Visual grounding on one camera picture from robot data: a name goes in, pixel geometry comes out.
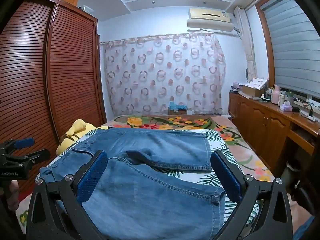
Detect floral bed sheet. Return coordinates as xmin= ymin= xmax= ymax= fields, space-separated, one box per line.
xmin=15 ymin=115 xmax=272 ymax=230

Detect beige tied curtain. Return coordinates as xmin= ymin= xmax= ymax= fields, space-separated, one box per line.
xmin=234 ymin=6 xmax=258 ymax=83

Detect circle print sheer curtain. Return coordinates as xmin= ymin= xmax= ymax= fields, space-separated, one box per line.
xmin=104 ymin=32 xmax=227 ymax=117

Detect brown slatted wooden wardrobe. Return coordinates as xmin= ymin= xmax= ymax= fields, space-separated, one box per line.
xmin=0 ymin=0 xmax=107 ymax=193

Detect wooden sideboard cabinet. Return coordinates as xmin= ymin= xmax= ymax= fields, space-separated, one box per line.
xmin=229 ymin=91 xmax=320 ymax=178

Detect wooden window frame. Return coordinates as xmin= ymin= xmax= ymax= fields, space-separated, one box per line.
xmin=255 ymin=4 xmax=275 ymax=85

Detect person's left hand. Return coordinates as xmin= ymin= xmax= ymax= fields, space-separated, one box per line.
xmin=7 ymin=180 xmax=22 ymax=207

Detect blue denim pants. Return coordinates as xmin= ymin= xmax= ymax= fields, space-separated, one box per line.
xmin=40 ymin=127 xmax=227 ymax=240

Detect yellow plush toy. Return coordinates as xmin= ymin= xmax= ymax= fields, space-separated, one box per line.
xmin=55 ymin=119 xmax=109 ymax=155

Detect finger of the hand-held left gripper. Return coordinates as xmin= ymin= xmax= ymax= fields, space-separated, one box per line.
xmin=5 ymin=149 xmax=50 ymax=164
xmin=0 ymin=137 xmax=35 ymax=152

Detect wall air conditioner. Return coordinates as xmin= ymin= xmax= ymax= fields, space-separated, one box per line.
xmin=187 ymin=8 xmax=240 ymax=34

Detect grey window blind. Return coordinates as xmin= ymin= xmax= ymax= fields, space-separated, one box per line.
xmin=262 ymin=0 xmax=320 ymax=98

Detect white power strip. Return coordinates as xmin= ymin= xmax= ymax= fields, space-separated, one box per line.
xmin=300 ymin=102 xmax=318 ymax=121

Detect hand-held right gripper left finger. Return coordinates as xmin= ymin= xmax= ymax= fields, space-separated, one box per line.
xmin=26 ymin=150 xmax=108 ymax=240

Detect pink thermos bottle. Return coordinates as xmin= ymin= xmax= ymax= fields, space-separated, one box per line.
xmin=271 ymin=85 xmax=281 ymax=105

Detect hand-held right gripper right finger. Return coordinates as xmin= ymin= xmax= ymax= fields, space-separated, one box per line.
xmin=211 ymin=150 xmax=293 ymax=240

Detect cardboard box with floral lid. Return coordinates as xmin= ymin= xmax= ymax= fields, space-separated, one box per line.
xmin=242 ymin=77 xmax=268 ymax=97

